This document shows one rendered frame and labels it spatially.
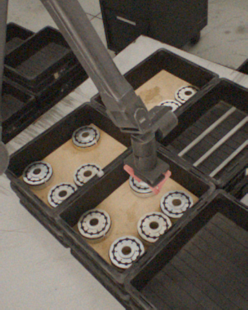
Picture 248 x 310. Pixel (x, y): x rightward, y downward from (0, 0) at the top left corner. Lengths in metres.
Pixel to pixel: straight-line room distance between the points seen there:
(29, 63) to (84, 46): 1.75
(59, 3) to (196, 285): 0.81
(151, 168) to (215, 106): 0.68
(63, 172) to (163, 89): 0.54
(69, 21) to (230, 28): 2.73
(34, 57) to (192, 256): 1.71
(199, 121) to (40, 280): 0.78
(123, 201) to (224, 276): 0.39
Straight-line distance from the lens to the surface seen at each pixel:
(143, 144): 1.00
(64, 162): 1.57
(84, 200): 1.37
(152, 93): 1.75
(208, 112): 1.67
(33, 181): 1.51
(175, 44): 3.07
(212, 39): 3.44
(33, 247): 1.56
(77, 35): 0.90
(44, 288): 1.48
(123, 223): 1.38
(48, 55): 2.66
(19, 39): 3.07
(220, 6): 3.81
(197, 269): 1.30
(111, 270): 1.20
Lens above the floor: 2.00
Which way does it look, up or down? 48 degrees down
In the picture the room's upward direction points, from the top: 10 degrees counter-clockwise
